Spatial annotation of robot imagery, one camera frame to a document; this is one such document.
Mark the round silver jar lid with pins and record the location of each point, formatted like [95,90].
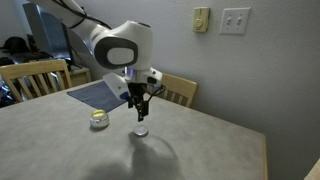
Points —
[141,130]

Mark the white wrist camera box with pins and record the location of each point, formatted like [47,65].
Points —
[116,86]

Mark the wooden chair with slatted back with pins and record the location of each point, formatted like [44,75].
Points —
[178,88]

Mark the glass jar with yellow candle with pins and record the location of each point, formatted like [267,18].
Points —
[99,120]

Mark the beige wooden furniture corner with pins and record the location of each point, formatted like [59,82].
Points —
[315,171]

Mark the small wooden side table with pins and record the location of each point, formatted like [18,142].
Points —
[80,76]

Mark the blue-grey cloth placemat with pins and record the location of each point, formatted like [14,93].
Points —
[96,95]

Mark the white double light switch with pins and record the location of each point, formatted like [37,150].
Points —
[235,21]

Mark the beige wall thermostat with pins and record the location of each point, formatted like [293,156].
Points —
[201,20]

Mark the dark monitor screen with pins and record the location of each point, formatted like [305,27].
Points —
[50,36]

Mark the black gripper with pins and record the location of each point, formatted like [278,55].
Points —
[135,91]

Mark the black cap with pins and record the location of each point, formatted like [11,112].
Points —
[15,44]

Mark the wooden chair with green cushion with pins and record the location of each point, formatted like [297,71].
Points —
[36,67]

